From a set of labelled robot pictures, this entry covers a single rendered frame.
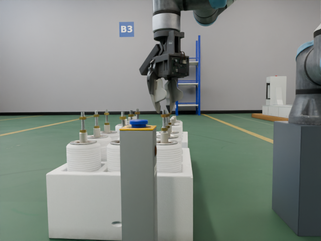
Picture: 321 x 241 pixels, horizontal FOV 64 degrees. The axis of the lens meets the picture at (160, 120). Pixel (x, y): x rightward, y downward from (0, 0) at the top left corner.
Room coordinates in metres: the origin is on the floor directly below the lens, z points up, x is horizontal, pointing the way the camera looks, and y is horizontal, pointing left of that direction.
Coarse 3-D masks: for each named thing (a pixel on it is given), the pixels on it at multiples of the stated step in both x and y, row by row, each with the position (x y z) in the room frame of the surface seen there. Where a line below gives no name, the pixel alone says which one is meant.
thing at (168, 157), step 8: (176, 144) 0.70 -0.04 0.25; (160, 152) 0.68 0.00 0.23; (168, 152) 0.68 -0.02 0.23; (176, 152) 0.69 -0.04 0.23; (160, 160) 0.68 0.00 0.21; (168, 160) 0.68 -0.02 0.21; (176, 160) 0.69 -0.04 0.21; (160, 168) 0.68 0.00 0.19; (168, 168) 0.68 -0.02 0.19; (176, 168) 0.69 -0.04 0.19
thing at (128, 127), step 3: (126, 126) 0.57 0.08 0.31; (129, 126) 0.56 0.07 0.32; (147, 126) 0.56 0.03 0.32; (150, 126) 0.56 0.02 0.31; (153, 126) 0.56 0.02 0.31; (156, 126) 0.59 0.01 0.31; (120, 129) 0.53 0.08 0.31; (123, 129) 0.52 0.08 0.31; (126, 129) 0.52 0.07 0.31; (129, 129) 0.52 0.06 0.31; (132, 129) 0.52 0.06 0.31; (135, 129) 0.52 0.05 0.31; (138, 129) 0.52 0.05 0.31; (141, 129) 0.52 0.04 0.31; (144, 129) 0.52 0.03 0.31; (147, 129) 0.52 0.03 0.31; (150, 129) 0.52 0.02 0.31; (153, 129) 0.53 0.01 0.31
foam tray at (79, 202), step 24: (48, 192) 0.68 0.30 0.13; (72, 192) 0.67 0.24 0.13; (96, 192) 0.66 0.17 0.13; (120, 192) 0.66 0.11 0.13; (168, 192) 0.65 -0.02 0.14; (192, 192) 0.64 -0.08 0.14; (48, 216) 0.68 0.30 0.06; (72, 216) 0.67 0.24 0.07; (96, 216) 0.66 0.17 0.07; (120, 216) 0.66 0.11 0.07; (168, 216) 0.65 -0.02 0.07; (192, 216) 0.64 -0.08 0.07; (120, 240) 0.66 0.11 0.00; (168, 240) 0.65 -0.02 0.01; (192, 240) 0.64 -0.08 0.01
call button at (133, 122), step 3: (129, 120) 0.56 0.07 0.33; (132, 120) 0.54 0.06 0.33; (135, 120) 0.54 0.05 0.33; (138, 120) 0.54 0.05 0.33; (141, 120) 0.54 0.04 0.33; (144, 120) 0.54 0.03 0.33; (147, 120) 0.55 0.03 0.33; (129, 123) 0.55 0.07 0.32; (132, 123) 0.54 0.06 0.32; (135, 123) 0.54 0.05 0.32; (138, 123) 0.54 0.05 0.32; (141, 123) 0.54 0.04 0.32; (144, 123) 0.54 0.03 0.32; (147, 123) 0.55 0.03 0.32; (132, 126) 0.55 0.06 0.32; (135, 126) 0.54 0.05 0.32; (138, 126) 0.54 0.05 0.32; (141, 126) 0.54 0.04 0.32; (144, 126) 0.55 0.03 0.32
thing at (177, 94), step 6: (168, 84) 0.73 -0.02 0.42; (174, 84) 0.72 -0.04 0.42; (168, 90) 0.73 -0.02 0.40; (174, 90) 0.73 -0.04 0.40; (180, 90) 0.71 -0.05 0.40; (168, 96) 0.74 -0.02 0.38; (174, 96) 0.73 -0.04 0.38; (180, 96) 0.71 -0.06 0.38; (168, 102) 0.74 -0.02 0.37; (174, 102) 0.74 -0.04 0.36; (168, 108) 0.73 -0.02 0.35
